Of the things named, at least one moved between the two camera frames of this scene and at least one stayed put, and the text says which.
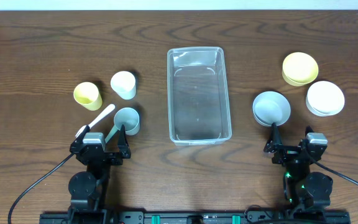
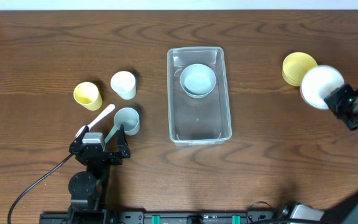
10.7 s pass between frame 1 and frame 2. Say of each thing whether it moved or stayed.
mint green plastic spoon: stayed
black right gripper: moved
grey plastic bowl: moved
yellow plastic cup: stayed
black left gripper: stayed
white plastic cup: stayed
